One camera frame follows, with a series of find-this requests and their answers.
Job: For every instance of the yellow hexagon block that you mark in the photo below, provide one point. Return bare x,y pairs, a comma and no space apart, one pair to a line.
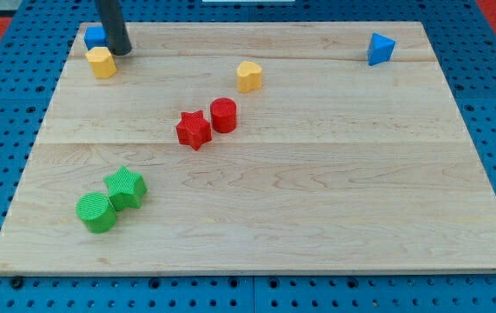
101,62

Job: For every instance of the red star block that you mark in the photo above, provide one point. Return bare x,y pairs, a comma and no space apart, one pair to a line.
193,129

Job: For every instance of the yellow heart block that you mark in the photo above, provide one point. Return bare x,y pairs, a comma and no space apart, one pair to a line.
249,76

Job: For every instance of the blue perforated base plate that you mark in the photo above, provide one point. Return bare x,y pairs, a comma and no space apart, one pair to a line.
32,55

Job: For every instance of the green cylinder block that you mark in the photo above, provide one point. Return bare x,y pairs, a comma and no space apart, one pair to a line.
96,212

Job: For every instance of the blue cube block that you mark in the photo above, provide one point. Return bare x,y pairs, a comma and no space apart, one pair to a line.
95,36

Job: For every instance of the light wooden board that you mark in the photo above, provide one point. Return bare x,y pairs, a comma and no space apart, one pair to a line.
334,168

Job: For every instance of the green star block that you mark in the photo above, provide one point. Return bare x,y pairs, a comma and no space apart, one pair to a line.
125,188

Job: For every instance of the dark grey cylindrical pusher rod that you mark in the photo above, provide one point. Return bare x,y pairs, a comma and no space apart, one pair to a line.
110,13

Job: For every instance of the red cylinder block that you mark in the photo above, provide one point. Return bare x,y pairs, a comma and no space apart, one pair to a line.
223,114

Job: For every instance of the blue triangle block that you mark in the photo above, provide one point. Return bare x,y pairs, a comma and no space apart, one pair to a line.
380,49

